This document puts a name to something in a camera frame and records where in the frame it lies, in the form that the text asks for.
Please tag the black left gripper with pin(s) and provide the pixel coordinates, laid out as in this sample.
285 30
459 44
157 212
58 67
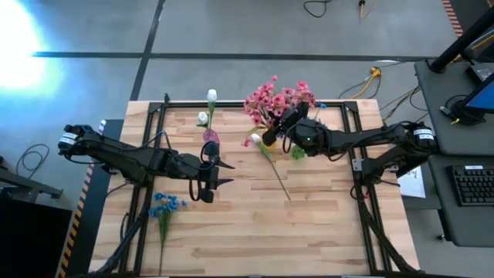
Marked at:
193 166

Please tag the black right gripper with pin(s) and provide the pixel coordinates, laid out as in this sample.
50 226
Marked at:
308 133

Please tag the sparse pink flower bunch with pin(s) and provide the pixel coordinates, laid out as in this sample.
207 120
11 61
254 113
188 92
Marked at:
302 85

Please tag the white artificial tulip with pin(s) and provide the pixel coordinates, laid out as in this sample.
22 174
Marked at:
255 137
202 117
211 95

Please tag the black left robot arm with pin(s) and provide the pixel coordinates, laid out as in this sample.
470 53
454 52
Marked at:
123 158

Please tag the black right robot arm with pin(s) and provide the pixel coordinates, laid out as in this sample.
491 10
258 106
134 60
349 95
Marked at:
370 139

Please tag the amber glass vase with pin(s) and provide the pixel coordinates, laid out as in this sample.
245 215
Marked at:
272 147

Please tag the green glass vase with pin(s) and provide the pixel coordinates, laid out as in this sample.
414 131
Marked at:
297 153

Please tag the pink ribbed glass vase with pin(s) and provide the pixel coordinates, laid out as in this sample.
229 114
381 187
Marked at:
211 136

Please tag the black platform with hazard stripes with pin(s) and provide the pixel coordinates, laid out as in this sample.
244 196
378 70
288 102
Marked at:
92 231

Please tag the white paper sheet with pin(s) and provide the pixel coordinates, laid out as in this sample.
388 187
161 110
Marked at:
415 185

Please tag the grey desk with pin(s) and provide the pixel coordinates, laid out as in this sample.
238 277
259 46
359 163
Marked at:
444 108

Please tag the black monitor base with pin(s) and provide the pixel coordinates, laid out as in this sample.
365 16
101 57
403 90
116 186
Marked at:
461 112

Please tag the black vertical pole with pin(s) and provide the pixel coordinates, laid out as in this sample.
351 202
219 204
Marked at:
459 42

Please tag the monitor with blue screen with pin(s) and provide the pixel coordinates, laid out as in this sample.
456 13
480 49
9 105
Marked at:
484 98

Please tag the black keyboard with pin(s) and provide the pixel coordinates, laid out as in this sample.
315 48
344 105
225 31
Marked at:
474 187

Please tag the grey metal stand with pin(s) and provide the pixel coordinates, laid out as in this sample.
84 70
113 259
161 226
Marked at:
23 185

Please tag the black case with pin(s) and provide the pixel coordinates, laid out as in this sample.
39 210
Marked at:
31 243

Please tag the black metal table frame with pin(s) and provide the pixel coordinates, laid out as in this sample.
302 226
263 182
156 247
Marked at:
181 104

